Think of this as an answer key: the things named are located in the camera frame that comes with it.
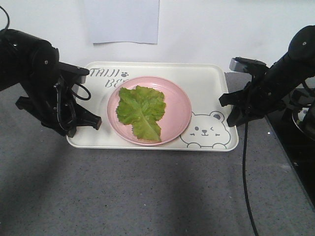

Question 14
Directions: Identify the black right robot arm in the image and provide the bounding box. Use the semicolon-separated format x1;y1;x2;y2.
219;26;315;127

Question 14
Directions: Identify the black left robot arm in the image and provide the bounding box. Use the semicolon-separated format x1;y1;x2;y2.
0;29;101;137

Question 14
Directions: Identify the white paper sheet on wall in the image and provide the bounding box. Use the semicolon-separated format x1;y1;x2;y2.
84;0;159;44

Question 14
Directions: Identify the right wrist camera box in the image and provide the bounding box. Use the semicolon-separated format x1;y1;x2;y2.
229;57;268;75

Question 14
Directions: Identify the black hanging cable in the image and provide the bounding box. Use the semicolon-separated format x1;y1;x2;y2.
242;122;260;236

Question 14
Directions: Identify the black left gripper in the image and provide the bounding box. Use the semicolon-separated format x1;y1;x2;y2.
16;63;102;138

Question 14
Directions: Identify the green lettuce leaf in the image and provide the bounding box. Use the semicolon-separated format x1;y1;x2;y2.
116;86;166;142

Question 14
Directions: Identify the pink round plate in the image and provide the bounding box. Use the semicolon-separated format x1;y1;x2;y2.
107;76;192;147

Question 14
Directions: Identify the cream bear serving tray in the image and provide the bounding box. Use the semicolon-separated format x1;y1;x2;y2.
67;61;239;151

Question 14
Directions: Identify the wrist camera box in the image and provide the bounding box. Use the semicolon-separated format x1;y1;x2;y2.
58;62;90;87
229;57;268;75

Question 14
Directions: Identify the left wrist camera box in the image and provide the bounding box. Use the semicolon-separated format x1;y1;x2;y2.
58;62;90;87

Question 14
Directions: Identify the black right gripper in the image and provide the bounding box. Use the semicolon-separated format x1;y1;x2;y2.
219;73;285;127

